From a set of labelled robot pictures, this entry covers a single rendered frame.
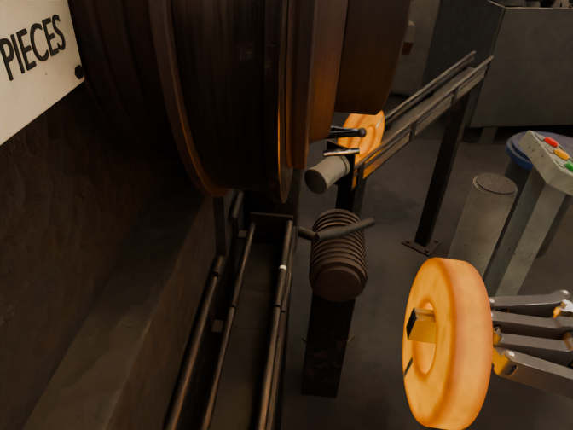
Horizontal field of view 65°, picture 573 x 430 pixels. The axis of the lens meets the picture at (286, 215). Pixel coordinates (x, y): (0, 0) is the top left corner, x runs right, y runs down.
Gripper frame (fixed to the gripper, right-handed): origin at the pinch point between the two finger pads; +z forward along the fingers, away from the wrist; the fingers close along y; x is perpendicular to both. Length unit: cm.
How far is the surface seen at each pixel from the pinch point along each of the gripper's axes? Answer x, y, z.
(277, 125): 19.5, -2.2, 17.5
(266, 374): -14.4, 2.2, 16.4
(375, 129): -12, 68, -1
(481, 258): -54, 78, -42
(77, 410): 1.6, -13.3, 28.9
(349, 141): -12, 60, 6
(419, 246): -82, 116, -37
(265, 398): -14.6, -0.7, 16.2
